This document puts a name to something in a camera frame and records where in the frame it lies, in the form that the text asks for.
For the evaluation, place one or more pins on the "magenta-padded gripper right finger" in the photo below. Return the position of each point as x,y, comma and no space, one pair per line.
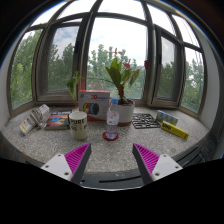
163,166

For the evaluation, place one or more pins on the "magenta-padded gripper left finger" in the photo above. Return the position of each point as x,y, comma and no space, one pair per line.
60,165

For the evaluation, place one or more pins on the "clear plastic water bottle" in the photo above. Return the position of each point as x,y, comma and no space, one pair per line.
112,121

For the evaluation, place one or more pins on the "long yellow box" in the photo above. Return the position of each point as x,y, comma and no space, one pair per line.
175,130

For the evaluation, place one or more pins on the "white printed paper cup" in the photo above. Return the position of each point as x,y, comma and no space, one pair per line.
78,126

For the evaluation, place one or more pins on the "black openwork trivet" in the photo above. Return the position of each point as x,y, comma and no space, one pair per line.
145,121

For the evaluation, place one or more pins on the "light blue box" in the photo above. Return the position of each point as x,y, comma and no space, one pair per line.
166,117

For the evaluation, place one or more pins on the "potted plant in white pot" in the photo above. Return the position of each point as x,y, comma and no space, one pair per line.
126,113

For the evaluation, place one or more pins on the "red and white filament box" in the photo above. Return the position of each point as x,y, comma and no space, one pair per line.
93,105

